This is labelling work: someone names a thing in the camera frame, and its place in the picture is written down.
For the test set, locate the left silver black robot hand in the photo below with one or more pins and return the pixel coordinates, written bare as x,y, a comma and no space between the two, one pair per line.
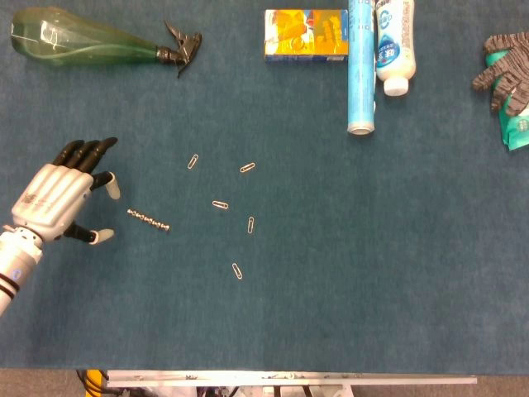
53,194

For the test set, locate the paperclip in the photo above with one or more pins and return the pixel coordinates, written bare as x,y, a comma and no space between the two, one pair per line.
247,167
237,271
192,161
251,225
220,204

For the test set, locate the paperclip bottom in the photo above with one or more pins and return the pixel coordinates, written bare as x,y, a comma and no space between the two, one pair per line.
237,271

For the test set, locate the green spray bottle black trigger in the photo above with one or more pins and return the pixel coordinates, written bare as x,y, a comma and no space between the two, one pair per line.
74,41

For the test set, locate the orange yellow cardboard box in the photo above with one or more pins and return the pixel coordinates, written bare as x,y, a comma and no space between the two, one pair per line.
306,37

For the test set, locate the light blue cylindrical can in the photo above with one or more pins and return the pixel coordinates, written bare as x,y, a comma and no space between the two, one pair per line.
360,74

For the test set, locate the white plastic bottle blue label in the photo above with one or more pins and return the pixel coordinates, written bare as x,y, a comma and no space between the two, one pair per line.
394,41

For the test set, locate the green wet wipes pack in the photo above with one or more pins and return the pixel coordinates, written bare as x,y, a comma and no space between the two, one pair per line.
518,128

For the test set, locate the grey striped knit glove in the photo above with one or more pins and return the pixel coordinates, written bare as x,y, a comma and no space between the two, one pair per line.
512,66

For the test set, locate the yellow bracket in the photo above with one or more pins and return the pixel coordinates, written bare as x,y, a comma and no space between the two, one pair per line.
93,382

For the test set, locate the aluminium frame rail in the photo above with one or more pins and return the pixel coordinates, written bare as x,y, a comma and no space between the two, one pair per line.
289,377

